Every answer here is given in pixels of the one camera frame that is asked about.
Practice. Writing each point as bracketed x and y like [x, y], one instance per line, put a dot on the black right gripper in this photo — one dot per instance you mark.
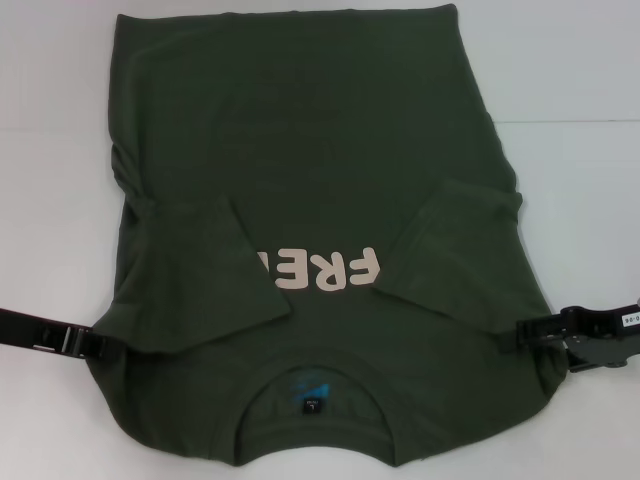
[607, 347]

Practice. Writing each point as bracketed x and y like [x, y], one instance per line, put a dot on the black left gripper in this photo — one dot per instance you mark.
[32, 332]

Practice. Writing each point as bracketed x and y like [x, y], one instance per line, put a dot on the dark green printed t-shirt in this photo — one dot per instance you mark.
[300, 125]

